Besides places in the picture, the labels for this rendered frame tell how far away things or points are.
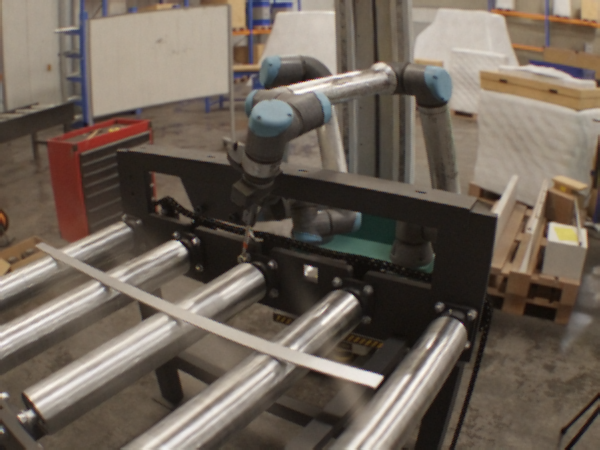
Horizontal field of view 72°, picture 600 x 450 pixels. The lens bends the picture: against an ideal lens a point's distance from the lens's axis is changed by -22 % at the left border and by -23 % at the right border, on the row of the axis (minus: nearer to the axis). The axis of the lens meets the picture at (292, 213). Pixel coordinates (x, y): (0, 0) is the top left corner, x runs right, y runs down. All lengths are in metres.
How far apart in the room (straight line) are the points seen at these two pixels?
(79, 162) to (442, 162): 2.38
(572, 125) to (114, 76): 4.82
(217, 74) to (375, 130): 4.25
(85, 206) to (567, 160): 3.79
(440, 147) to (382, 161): 0.57
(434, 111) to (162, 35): 4.70
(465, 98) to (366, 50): 7.31
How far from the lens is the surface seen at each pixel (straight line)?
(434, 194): 1.22
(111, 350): 1.13
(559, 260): 2.90
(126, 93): 5.92
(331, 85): 1.44
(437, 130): 1.69
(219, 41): 6.27
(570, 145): 4.28
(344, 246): 2.21
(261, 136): 1.11
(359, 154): 2.27
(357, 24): 2.19
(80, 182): 3.41
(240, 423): 0.98
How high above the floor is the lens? 1.55
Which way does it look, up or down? 21 degrees down
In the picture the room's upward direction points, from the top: 1 degrees counter-clockwise
